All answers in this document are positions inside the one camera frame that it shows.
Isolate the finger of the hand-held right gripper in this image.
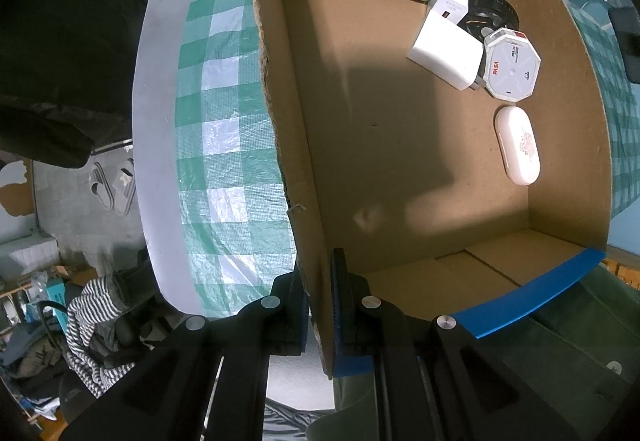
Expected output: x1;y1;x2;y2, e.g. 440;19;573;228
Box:
621;35;640;83
609;7;640;39

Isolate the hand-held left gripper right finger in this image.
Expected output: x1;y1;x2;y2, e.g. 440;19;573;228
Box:
330;247;586;441

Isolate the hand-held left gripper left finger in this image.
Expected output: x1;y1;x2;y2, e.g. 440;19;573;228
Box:
62;266;311;441

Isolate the white octagonal box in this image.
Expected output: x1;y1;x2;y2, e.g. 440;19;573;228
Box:
480;28;543;102

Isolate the round black and silver disc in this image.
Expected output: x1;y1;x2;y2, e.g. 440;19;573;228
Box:
457;0;521;42

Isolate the pink white oval case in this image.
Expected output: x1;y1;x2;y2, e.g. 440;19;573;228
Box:
494;105;542;186

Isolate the blue cardboard box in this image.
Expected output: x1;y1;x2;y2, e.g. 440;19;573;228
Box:
246;0;613;379

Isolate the black office chair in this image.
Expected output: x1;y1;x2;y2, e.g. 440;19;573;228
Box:
55;246;161;422

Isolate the green checkered tablecloth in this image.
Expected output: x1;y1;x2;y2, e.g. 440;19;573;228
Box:
172;0;640;317

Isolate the striped cloth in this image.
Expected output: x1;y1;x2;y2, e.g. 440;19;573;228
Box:
65;273;151;397

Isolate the teal carton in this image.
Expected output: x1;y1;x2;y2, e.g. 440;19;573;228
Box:
47;278;68;327

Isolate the white foam box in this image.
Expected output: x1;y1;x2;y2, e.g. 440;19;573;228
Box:
0;235;61;279

